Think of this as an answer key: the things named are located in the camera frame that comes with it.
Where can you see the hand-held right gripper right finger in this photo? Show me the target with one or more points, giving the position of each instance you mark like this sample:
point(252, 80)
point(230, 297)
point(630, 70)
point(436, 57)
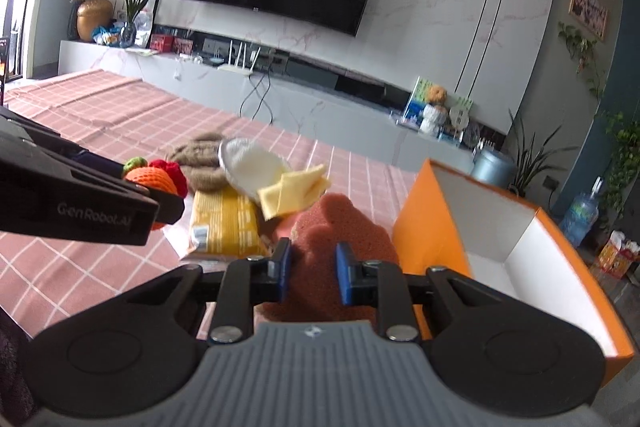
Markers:
point(344, 274)

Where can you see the blue water bottle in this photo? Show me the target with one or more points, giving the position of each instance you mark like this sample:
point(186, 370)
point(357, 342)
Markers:
point(580, 217)

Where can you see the gold vase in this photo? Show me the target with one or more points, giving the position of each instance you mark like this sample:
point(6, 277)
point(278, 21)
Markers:
point(95, 19)

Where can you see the pink checked tablecloth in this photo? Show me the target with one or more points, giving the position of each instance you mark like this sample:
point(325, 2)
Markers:
point(100, 117)

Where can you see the white router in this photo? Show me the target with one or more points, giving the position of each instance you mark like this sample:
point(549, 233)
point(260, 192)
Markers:
point(239, 64)

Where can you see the wall socket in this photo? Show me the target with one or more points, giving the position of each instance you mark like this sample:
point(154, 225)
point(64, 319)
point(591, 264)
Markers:
point(551, 182)

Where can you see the green plant in blue vase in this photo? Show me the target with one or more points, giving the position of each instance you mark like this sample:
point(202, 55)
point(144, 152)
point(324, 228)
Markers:
point(131, 12)

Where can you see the small white desk fan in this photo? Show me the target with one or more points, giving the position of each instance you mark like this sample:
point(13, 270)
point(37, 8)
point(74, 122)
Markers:
point(461, 117)

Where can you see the orange cardboard box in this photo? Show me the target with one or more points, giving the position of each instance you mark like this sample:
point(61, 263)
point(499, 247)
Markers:
point(540, 287)

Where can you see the black framed picture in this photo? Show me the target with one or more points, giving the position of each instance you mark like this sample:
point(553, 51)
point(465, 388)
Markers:
point(150, 22)

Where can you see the colourful floor box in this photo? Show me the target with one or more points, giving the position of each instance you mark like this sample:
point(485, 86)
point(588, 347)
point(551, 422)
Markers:
point(617, 257)

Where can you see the dark red box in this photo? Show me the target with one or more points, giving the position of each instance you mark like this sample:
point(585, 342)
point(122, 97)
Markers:
point(183, 46)

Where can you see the plush bear toy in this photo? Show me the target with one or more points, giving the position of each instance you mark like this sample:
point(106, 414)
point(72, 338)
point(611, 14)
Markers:
point(434, 112)

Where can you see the grey metal bin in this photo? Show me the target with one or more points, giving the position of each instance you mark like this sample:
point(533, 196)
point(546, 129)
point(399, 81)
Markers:
point(492, 167)

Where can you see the tall leafy green plant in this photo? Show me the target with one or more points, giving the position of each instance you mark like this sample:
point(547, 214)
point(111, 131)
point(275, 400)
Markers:
point(622, 157)

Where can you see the grey set-top box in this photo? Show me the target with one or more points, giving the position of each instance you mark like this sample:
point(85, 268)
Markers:
point(312, 72)

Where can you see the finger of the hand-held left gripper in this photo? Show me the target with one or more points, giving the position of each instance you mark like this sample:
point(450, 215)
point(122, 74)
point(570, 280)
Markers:
point(170, 209)
point(102, 164)

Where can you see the hanging ivy plant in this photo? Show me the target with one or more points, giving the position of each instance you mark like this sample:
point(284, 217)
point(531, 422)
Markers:
point(582, 52)

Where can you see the pink sponge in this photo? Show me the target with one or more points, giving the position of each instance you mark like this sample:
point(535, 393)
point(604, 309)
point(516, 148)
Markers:
point(330, 227)

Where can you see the blue snack bag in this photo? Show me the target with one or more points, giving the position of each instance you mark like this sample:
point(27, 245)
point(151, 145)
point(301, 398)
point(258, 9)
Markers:
point(105, 36)

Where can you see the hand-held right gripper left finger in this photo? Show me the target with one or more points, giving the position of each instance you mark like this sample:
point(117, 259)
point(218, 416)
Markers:
point(283, 269)

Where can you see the yellow cloth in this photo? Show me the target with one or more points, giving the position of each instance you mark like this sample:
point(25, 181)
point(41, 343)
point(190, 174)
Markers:
point(290, 194)

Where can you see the yellow sponge packet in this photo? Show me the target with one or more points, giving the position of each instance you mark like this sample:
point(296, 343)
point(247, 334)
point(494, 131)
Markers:
point(225, 222)

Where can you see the red crocheted fruit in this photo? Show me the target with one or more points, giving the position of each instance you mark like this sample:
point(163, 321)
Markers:
point(172, 174)

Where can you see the colourful picture book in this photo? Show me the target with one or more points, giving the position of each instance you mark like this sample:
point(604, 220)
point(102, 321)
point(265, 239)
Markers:
point(414, 104)

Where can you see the framed wall picture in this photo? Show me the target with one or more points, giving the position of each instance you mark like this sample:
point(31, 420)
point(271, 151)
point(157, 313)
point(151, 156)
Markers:
point(590, 9)

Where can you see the white marble television cabinet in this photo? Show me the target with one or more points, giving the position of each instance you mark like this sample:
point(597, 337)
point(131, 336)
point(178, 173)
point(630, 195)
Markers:
point(325, 107)

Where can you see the potted snake plant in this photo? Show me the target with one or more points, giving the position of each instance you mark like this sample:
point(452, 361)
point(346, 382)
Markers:
point(532, 162)

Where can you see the orange crocheted fruit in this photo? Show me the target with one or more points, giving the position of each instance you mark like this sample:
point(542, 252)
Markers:
point(147, 179)

